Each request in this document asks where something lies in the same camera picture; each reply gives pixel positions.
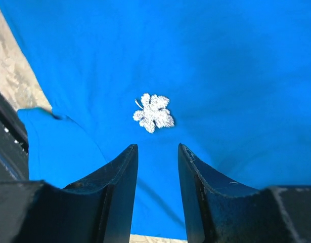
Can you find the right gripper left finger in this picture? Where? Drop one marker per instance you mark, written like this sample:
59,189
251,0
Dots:
96,208

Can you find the blue garment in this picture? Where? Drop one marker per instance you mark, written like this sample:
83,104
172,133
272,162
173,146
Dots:
237,73

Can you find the silver leaf brooch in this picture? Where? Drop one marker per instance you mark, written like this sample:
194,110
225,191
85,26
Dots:
153,113

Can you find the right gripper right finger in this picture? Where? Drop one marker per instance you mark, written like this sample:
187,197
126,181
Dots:
219,209

